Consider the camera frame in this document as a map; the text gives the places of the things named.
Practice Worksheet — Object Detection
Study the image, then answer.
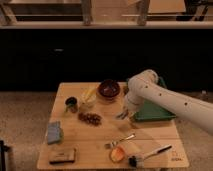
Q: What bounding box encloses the grey towel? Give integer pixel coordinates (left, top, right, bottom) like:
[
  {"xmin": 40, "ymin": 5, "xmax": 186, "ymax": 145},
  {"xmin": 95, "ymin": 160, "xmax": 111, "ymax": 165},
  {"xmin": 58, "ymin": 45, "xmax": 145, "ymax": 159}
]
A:
[{"xmin": 115, "ymin": 109, "xmax": 129, "ymax": 120}]

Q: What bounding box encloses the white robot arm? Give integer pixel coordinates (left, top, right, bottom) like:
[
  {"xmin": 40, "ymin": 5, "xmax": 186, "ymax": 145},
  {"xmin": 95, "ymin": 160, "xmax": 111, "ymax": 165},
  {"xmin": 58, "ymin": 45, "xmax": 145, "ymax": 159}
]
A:
[{"xmin": 124, "ymin": 69, "xmax": 213, "ymax": 136}]

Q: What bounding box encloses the green plastic tray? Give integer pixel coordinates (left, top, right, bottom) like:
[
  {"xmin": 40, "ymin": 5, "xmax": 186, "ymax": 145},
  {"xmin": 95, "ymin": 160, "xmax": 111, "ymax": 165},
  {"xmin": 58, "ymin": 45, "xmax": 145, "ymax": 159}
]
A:
[{"xmin": 125, "ymin": 76, "xmax": 178, "ymax": 123}]

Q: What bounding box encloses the dark red bowl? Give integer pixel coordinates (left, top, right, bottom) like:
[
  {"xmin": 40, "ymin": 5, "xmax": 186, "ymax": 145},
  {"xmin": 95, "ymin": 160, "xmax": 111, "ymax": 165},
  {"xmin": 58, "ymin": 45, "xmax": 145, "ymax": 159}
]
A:
[{"xmin": 98, "ymin": 79, "xmax": 120, "ymax": 98}]

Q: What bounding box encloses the brown grape bunch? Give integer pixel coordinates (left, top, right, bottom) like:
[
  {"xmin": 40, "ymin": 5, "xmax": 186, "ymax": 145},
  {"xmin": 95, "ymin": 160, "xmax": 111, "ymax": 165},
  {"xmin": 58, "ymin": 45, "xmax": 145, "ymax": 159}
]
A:
[{"xmin": 78, "ymin": 113, "xmax": 102, "ymax": 126}]

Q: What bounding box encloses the silver metal fork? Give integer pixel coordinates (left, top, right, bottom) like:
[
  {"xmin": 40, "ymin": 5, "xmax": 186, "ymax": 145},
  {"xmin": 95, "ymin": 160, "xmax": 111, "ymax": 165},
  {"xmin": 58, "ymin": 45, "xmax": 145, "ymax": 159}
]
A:
[{"xmin": 104, "ymin": 133, "xmax": 136, "ymax": 149}]

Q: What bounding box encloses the clear glass jar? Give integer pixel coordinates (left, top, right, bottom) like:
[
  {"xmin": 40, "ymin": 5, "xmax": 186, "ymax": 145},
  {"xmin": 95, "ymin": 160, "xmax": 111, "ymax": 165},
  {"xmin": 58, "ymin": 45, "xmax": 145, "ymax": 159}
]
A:
[{"xmin": 79, "ymin": 96, "xmax": 96, "ymax": 110}]

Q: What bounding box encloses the yellow corn cob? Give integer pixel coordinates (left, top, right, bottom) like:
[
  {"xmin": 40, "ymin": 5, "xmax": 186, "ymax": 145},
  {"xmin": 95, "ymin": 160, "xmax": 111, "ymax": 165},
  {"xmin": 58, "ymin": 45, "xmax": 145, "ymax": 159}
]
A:
[{"xmin": 82, "ymin": 88, "xmax": 95, "ymax": 102}]

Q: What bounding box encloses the orange plastic spoon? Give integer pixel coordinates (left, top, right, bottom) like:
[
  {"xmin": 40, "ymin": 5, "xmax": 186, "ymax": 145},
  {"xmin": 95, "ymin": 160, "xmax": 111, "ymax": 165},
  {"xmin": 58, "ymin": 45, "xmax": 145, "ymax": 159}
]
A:
[{"xmin": 110, "ymin": 147, "xmax": 125, "ymax": 163}]

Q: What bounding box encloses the wooden folding table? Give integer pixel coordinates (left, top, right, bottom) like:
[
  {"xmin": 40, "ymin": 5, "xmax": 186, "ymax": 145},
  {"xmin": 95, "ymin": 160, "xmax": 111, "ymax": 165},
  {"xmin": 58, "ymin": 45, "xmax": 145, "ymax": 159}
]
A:
[{"xmin": 37, "ymin": 83, "xmax": 189, "ymax": 171}]

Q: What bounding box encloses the black white brush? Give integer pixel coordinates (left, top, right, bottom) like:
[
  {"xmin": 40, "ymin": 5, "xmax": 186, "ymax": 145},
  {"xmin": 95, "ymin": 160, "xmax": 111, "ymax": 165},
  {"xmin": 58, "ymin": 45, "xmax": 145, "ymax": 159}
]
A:
[{"xmin": 128, "ymin": 145, "xmax": 172, "ymax": 168}]

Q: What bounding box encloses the dark green mug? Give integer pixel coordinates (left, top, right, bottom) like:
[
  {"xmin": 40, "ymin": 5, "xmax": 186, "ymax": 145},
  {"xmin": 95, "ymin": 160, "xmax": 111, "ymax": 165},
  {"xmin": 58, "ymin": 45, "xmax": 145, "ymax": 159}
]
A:
[{"xmin": 65, "ymin": 97, "xmax": 78, "ymax": 113}]

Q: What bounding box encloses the blue sponge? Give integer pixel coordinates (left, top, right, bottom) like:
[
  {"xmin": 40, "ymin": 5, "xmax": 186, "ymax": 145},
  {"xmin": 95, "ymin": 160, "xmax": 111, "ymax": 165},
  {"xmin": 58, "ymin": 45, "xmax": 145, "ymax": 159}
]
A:
[{"xmin": 47, "ymin": 121, "xmax": 63, "ymax": 145}]

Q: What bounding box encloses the brown wooden block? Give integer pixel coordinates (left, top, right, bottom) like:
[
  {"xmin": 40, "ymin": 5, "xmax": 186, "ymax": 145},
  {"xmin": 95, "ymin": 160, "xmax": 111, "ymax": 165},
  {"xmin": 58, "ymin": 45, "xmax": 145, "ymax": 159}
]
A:
[{"xmin": 49, "ymin": 148, "xmax": 76, "ymax": 164}]

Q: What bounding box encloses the dark cabinet counter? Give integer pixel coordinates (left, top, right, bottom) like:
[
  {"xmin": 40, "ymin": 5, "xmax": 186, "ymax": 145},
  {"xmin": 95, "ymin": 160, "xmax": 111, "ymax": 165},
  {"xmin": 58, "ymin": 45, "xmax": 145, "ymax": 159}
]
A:
[{"xmin": 0, "ymin": 26, "xmax": 213, "ymax": 91}]

